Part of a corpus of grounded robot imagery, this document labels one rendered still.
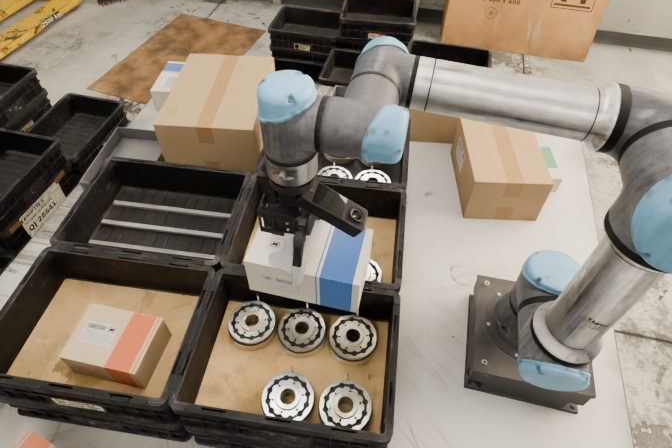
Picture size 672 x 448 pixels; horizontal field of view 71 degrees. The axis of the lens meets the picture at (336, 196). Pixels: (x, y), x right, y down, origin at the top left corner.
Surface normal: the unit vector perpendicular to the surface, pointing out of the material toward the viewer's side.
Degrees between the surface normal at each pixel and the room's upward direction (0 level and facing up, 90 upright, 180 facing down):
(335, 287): 90
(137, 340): 0
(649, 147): 55
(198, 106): 0
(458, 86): 47
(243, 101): 0
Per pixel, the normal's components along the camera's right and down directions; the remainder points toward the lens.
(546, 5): -0.23, 0.52
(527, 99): -0.14, 0.06
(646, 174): -0.87, -0.46
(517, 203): -0.04, 0.73
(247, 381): 0.01, -0.68
